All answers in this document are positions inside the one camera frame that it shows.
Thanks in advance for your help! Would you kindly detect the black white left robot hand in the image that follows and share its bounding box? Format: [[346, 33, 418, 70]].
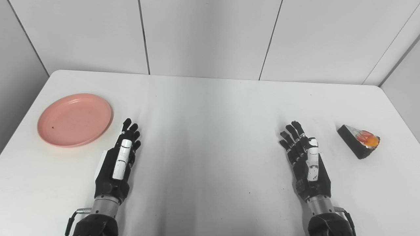
[[94, 118, 142, 205]]

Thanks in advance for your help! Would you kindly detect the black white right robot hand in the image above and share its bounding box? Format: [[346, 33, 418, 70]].
[[279, 121, 332, 202]]

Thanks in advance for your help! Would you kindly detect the chocolate cake slice with fruit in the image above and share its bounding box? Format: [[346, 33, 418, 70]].
[[337, 124, 381, 160]]

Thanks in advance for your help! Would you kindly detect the pink round plate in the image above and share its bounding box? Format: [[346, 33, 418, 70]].
[[37, 93, 113, 148]]

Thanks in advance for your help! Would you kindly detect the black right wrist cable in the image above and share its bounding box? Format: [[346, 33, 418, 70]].
[[335, 207, 357, 236]]

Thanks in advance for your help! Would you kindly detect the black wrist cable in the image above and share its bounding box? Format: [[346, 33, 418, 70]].
[[335, 207, 357, 236], [65, 208, 92, 236]]

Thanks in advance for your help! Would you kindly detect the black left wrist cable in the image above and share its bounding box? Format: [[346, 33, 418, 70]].
[[65, 208, 92, 236]]

